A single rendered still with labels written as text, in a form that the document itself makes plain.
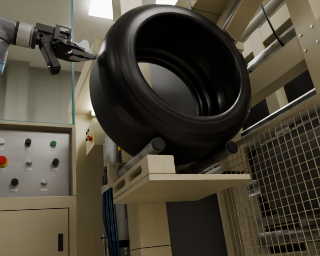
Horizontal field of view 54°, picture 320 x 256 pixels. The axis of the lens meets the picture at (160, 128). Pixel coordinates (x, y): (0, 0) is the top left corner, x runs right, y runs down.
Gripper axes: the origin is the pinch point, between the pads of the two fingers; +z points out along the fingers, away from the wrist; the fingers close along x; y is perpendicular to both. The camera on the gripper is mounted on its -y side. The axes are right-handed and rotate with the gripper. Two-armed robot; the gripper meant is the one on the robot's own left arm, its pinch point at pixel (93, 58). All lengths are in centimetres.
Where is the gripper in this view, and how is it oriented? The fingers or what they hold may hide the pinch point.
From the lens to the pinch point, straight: 114.3
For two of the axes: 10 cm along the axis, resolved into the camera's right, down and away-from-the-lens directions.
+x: -4.1, 3.9, 8.3
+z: 9.1, 1.7, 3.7
